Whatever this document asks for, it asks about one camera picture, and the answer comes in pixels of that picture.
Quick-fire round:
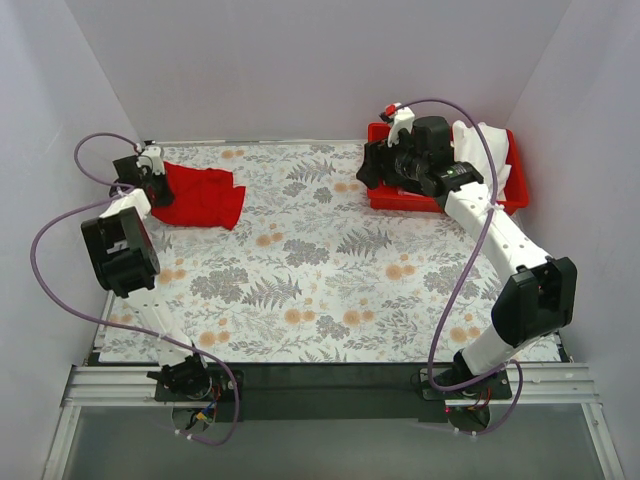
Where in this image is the red t shirt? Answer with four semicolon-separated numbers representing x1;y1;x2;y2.
151;162;246;230

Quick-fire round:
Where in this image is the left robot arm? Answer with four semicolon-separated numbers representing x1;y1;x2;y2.
81;146;213;400

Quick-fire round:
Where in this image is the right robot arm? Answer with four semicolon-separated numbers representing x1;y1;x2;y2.
356;109;577;398

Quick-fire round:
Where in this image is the red plastic bin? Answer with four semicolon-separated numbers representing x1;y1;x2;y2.
367;130;529;215

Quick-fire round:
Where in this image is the white t shirt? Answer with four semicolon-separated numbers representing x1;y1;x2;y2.
452;120;511;200

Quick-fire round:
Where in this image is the floral patterned table mat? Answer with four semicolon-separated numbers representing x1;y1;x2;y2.
98;142;561;365

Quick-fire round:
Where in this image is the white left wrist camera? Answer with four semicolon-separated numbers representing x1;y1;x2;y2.
136;144;166;175

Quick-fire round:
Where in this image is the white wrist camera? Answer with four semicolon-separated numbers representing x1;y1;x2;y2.
379;103;415;147
136;144;166;175

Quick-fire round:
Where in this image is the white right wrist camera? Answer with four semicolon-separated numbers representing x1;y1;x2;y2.
379;103;415;147

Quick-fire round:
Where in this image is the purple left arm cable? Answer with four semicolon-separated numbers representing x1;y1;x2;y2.
29;132;244;446

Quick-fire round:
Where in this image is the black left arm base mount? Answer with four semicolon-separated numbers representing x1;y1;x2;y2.
153;367;234;403

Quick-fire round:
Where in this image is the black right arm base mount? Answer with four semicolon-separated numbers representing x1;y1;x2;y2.
414;367;511;403

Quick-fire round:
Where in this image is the aluminium table frame rail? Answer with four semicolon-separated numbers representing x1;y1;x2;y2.
42;141;626;480

